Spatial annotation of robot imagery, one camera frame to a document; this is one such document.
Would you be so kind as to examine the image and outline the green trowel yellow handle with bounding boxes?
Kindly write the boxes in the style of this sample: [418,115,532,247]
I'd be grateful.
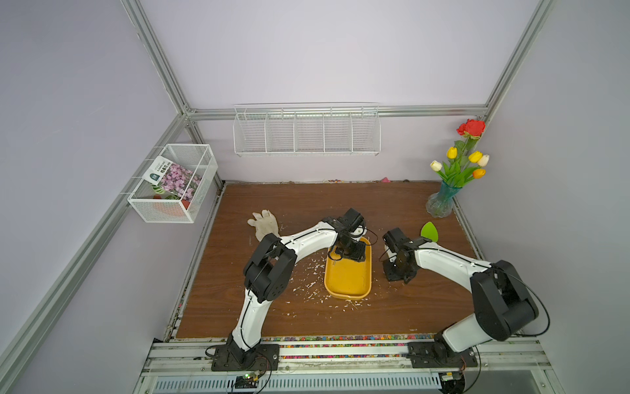
[420,222,439,243]

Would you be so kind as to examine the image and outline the yellow plastic storage box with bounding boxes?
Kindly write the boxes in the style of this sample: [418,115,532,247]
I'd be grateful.
[324,236,372,300]

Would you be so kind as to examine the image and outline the white cotton work glove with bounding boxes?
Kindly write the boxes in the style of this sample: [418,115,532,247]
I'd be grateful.
[247,209,280,241]

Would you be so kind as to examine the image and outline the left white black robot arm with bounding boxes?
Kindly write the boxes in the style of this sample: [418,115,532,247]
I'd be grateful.
[227,208,368,357]

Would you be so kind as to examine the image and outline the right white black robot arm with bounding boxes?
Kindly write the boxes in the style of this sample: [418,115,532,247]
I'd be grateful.
[383,228,539,356]

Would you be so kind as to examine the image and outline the glass vase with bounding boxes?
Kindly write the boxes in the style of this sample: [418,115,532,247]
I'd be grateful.
[426,182,461,218]

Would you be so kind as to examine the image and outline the artificial tulip rose bouquet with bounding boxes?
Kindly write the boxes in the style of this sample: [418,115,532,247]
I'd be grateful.
[430,119,490,189]

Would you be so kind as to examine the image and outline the right small circuit board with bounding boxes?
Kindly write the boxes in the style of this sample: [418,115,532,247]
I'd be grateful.
[439,372,466,394]

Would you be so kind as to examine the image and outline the pink potted flowers with label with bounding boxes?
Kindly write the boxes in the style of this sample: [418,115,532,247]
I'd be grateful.
[142,156,202,209]

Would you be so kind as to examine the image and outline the small green circuit board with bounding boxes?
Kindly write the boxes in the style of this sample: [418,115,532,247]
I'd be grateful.
[231,374,259,391]

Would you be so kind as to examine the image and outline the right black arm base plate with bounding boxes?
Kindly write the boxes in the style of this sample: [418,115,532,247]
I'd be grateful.
[407,341,478,369]

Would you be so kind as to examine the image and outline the long white wire shelf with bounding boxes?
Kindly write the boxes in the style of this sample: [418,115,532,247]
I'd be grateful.
[233,103,382,156]

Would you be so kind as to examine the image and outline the small white wire basket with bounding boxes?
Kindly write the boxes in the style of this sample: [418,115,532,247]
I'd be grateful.
[127,144,218,223]

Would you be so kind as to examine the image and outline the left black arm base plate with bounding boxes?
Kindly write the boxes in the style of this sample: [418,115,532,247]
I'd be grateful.
[205,344,280,372]

